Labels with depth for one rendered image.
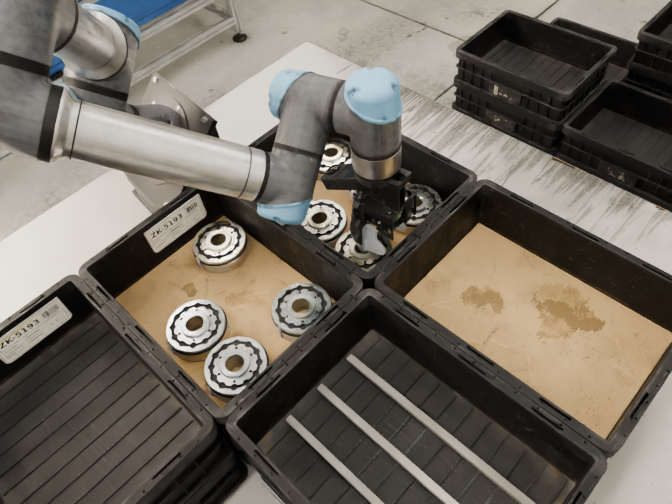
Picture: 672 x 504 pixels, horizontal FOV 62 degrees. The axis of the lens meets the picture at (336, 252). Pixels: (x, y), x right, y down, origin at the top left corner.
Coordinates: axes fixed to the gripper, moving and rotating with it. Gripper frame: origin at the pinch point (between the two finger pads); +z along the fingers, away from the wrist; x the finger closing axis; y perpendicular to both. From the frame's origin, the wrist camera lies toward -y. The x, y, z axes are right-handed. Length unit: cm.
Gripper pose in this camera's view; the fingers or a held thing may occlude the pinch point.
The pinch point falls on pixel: (372, 240)
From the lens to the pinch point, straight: 102.9
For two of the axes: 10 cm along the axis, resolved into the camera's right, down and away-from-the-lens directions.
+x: 6.1, -6.6, 4.3
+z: 1.0, 6.1, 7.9
